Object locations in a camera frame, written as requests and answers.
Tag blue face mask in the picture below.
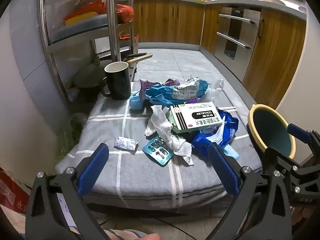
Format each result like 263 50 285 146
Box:
129 91 148 110

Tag built-in steel oven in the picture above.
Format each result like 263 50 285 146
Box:
214 7 262 61

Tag teal blister pack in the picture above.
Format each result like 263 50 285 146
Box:
142 136 174 166

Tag clear plastic wrapper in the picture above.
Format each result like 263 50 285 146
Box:
205 79 226 101

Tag wooden kitchen cabinets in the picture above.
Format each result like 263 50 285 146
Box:
117 0 307 108

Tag grey checked mat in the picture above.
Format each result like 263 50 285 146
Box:
55 80 263 217

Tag wooden handled tool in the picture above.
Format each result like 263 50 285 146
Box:
125 52 153 64

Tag blue plastic bag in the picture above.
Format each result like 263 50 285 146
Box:
145 80 211 107

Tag white tissue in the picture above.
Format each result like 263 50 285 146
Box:
145 105 194 166

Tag black floor cable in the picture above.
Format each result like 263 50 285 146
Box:
99 216 193 237

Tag white green medicine box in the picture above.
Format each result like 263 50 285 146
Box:
169 101 222 132

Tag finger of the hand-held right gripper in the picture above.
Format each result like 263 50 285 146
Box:
287 124 320 153
264 147 320 180

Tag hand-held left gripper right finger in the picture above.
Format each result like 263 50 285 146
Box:
207 142 293 240

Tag bag of green vegetables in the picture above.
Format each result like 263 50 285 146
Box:
57 114 84 157

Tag yellow-rimmed teal bin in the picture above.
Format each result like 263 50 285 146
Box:
248 104 297 159

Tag light blue plastic piece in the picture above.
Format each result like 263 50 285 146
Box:
222 144 240 161

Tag red plastic bag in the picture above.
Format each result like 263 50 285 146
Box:
62 0 134 26

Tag purple foil bag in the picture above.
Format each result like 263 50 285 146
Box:
138 78 180 98

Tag grey kitchen countertop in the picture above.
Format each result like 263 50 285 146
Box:
117 0 308 22

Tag blue printed package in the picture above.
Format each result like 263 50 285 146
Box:
191 109 239 161

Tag silver foil pill strip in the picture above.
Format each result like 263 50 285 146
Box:
114 136 139 152

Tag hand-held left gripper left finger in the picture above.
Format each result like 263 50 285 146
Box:
25 142 110 240

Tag red printed bag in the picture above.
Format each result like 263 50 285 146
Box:
0 169 31 215

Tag black mug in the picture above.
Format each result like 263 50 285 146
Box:
100 62 132 100

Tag stainless steel rack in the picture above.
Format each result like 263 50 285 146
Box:
37 0 140 102

